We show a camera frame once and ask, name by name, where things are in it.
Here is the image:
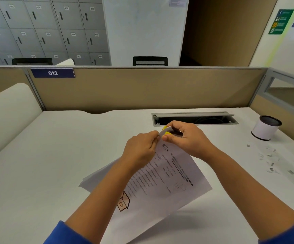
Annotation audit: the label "person's left forearm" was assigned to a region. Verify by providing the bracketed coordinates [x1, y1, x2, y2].
[65, 157, 147, 244]

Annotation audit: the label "person's right hand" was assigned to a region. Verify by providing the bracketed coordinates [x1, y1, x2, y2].
[161, 120, 215, 160]

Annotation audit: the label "person's blue left sleeve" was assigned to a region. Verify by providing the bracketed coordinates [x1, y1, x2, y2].
[43, 220, 94, 244]

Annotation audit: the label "white wall board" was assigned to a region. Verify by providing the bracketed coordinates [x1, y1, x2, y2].
[102, 0, 189, 66]

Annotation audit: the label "blue partition label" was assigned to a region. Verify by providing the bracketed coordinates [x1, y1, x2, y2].
[31, 68, 75, 78]

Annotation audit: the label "person's right forearm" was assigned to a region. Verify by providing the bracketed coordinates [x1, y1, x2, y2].
[191, 149, 294, 240]

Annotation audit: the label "person's blue sleeve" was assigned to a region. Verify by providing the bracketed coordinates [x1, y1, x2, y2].
[258, 213, 294, 244]
[43, 220, 94, 244]

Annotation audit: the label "beige desk partition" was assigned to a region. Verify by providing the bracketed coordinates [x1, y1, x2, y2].
[0, 67, 46, 111]
[26, 66, 268, 115]

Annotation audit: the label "green wall sign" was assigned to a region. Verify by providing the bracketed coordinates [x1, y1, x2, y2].
[268, 9, 294, 35]

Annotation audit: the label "person's left hand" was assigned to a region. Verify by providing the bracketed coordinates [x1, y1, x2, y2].
[121, 131, 160, 171]

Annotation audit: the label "scattered small paper scraps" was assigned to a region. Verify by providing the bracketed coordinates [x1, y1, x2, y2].
[246, 142, 294, 176]

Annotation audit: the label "yellow staple remover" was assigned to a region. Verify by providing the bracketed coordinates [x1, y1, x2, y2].
[162, 126, 183, 137]

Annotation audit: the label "white curved desk panel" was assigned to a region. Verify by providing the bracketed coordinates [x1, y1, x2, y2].
[55, 58, 75, 66]
[0, 83, 44, 166]

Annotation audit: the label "white cup with black rim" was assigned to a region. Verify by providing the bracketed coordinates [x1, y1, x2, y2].
[251, 115, 282, 141]

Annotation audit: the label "black office chair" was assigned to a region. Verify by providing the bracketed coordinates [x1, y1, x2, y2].
[12, 58, 53, 66]
[133, 56, 168, 66]

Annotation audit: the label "wall of grey lockers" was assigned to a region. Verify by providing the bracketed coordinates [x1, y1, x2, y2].
[0, 0, 111, 66]

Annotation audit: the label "person's blue right sleeve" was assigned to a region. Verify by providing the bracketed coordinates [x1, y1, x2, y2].
[258, 213, 294, 244]

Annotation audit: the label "stapled printed paper sheets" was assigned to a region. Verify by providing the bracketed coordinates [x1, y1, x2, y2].
[79, 129, 213, 244]

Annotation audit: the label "grey desk cable tray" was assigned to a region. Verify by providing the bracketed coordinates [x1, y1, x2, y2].
[151, 112, 239, 127]

